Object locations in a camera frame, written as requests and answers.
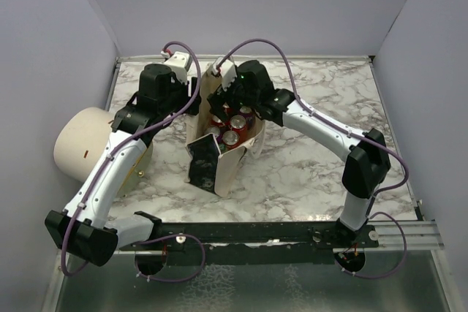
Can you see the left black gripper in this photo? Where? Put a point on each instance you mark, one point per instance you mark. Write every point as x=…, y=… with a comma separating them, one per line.
x=183, y=87

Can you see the red cola can four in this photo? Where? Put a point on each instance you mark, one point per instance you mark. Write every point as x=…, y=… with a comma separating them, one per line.
x=214, y=130

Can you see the purple fanta can two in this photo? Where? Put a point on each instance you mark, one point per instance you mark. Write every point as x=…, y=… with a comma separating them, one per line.
x=219, y=138

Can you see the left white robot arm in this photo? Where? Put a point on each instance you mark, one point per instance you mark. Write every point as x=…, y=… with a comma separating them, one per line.
x=132, y=131

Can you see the purple fanta can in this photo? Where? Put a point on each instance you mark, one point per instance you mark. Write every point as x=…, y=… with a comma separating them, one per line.
x=248, y=115

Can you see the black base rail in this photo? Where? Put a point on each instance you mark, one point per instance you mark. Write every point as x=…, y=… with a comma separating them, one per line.
x=250, y=243

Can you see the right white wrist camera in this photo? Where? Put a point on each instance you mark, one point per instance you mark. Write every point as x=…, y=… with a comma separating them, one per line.
x=226, y=70

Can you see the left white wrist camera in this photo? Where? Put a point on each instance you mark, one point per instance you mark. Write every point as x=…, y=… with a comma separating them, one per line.
x=177, y=60

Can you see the red cola can three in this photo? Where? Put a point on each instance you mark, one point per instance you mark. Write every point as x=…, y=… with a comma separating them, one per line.
x=231, y=139

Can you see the red cola can two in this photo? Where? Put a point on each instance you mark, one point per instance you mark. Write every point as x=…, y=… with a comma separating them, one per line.
x=216, y=121

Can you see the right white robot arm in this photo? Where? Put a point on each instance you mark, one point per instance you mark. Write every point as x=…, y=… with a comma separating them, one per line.
x=366, y=163

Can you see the cream cylindrical container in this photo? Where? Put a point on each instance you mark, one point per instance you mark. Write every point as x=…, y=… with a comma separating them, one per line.
x=82, y=141

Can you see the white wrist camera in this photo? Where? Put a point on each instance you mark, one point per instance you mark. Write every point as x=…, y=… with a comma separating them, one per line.
x=177, y=60
x=226, y=70

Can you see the red cola can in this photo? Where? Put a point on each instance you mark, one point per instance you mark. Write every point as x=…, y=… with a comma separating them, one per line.
x=238, y=124

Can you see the beige canvas tote bag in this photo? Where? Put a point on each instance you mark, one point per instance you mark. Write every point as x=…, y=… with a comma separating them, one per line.
x=210, y=169

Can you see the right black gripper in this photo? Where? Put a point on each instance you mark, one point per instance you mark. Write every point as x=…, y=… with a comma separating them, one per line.
x=216, y=101

